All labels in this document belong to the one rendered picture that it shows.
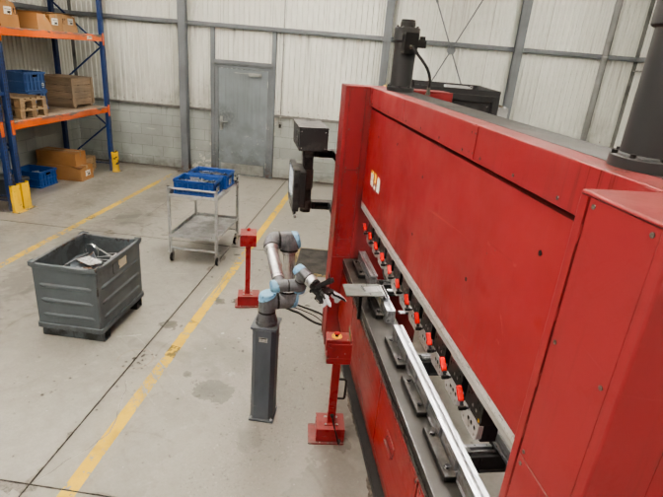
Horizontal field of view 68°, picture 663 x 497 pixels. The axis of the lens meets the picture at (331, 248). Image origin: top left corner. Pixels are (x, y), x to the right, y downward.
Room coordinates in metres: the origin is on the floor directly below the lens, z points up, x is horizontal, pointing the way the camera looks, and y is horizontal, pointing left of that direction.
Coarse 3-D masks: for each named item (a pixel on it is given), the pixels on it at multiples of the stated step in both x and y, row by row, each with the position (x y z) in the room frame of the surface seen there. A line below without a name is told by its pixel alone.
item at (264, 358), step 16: (256, 336) 2.86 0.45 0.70; (272, 336) 2.86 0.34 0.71; (256, 352) 2.86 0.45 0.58; (272, 352) 2.87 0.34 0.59; (256, 368) 2.86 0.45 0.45; (272, 368) 2.87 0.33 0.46; (256, 384) 2.86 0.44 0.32; (272, 384) 2.87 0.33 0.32; (256, 400) 2.86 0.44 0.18; (272, 400) 2.88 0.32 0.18; (256, 416) 2.86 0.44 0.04; (272, 416) 2.89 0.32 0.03
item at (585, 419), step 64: (640, 192) 0.98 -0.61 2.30; (576, 256) 0.94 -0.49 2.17; (640, 256) 0.78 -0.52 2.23; (576, 320) 0.89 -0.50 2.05; (640, 320) 0.74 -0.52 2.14; (576, 384) 0.84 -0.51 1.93; (640, 384) 0.73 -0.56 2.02; (512, 448) 0.97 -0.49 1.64; (576, 448) 0.78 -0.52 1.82; (640, 448) 0.74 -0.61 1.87
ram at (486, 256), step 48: (384, 144) 3.44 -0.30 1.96; (432, 144) 2.48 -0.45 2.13; (384, 192) 3.28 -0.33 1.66; (432, 192) 2.38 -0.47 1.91; (480, 192) 1.87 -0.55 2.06; (528, 192) 1.58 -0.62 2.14; (432, 240) 2.28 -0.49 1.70; (480, 240) 1.79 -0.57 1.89; (528, 240) 1.48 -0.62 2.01; (432, 288) 2.17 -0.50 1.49; (480, 288) 1.71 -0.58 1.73; (528, 288) 1.42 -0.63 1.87; (480, 336) 1.64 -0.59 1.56; (528, 336) 1.36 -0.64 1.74; (480, 384) 1.56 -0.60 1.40; (528, 384) 1.30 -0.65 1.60
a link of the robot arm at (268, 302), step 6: (264, 294) 2.92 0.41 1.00; (270, 294) 2.91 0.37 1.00; (276, 294) 2.94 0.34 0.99; (258, 300) 2.91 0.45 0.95; (264, 300) 2.88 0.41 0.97; (270, 300) 2.89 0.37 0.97; (276, 300) 2.91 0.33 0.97; (258, 306) 2.91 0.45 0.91; (264, 306) 2.88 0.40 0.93; (270, 306) 2.89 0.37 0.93; (276, 306) 2.90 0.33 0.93; (264, 312) 2.88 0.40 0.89; (270, 312) 2.89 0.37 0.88
